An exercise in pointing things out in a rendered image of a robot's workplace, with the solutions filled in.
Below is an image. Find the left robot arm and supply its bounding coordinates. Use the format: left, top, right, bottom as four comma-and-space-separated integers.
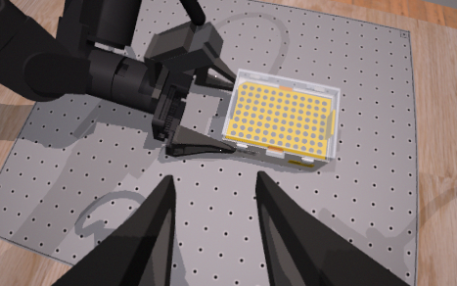
0, 0, 223, 102

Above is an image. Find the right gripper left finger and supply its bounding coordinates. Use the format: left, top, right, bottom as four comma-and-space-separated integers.
51, 174, 176, 286

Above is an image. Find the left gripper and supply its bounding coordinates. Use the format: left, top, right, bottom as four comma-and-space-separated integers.
112, 21, 237, 157

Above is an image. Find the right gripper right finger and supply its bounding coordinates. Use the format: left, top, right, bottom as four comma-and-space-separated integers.
255, 170, 410, 286

